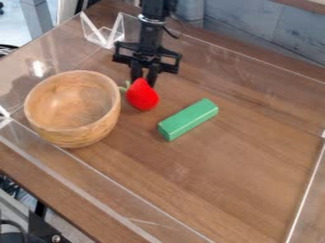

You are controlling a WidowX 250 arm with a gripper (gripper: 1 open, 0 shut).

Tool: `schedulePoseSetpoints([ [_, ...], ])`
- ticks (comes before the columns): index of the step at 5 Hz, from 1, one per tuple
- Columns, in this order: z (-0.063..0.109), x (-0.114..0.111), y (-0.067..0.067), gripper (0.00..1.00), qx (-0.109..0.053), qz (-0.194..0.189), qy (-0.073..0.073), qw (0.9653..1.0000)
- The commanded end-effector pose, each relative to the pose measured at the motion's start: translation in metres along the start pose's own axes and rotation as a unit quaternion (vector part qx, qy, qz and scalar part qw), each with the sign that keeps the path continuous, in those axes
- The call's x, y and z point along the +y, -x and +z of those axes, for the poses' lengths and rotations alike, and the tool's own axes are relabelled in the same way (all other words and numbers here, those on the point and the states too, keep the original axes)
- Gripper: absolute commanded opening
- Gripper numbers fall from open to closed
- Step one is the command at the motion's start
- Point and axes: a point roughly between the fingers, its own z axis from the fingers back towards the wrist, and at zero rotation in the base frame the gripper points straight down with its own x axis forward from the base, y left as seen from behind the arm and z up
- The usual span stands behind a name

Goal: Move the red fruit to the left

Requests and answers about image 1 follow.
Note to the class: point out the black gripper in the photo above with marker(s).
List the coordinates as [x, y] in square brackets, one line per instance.
[129, 55]

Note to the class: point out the red plush strawberry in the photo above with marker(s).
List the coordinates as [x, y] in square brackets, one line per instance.
[140, 95]

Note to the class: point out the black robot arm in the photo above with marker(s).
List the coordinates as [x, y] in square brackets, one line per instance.
[155, 11]

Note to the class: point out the green rectangular block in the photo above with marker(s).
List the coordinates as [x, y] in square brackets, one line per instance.
[186, 119]

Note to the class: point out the wooden bowl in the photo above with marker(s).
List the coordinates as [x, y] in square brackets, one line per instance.
[72, 108]

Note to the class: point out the clear acrylic tray walls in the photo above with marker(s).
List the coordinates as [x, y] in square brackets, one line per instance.
[207, 169]

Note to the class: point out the clear acrylic corner bracket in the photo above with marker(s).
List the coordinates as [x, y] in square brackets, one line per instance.
[103, 36]

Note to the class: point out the black clamp with cable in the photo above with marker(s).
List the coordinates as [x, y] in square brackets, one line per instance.
[22, 227]

